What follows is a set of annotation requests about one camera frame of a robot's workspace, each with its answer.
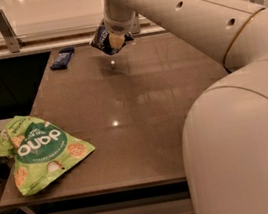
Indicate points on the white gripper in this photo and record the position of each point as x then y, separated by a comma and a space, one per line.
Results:
122, 26

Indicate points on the blue potato chip bag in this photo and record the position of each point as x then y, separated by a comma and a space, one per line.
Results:
101, 40

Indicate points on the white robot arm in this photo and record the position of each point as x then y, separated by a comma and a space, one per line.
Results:
225, 135

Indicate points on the dark blue rxbar wrapper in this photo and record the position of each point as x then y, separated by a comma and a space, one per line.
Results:
62, 59

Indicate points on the green snack bag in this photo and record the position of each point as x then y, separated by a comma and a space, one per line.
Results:
42, 152

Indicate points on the middle metal railing bracket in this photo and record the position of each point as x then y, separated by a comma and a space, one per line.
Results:
135, 29

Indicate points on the left metal railing bracket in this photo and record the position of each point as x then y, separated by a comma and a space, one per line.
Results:
11, 40

